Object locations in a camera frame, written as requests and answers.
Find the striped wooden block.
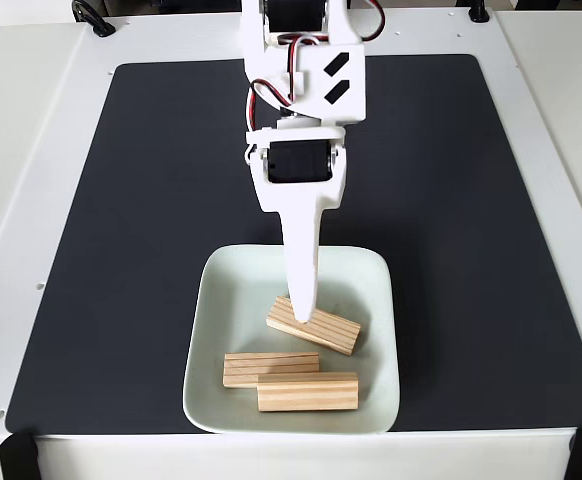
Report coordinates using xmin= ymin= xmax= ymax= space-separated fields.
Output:
xmin=265 ymin=294 xmax=363 ymax=357
xmin=256 ymin=371 xmax=361 ymax=414

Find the grooved wooden block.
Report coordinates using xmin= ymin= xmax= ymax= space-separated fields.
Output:
xmin=222 ymin=351 xmax=321 ymax=390

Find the white square plate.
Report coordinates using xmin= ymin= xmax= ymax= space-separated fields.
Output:
xmin=181 ymin=243 xmax=402 ymax=435

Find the black table mat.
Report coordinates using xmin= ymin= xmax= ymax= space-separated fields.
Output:
xmin=4 ymin=53 xmax=582 ymax=435

